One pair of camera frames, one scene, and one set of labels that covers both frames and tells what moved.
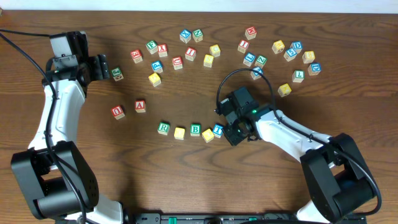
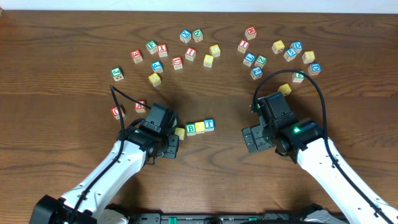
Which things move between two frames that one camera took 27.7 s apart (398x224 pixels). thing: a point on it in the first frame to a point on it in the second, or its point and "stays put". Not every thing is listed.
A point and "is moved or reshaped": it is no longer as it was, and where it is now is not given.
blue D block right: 314,68 stays put
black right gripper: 233,133 to 253,139
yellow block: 179,133 stays put
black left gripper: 94,67 to 171,146
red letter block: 162,50 stays put
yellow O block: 208,135 to 199,127
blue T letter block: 217,130 to 209,124
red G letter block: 136,56 stays put
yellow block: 208,60 stays put
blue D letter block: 297,45 stays put
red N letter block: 250,32 stays put
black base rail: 214,218 stays put
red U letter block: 177,63 stays put
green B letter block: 195,129 is moved or reshaped
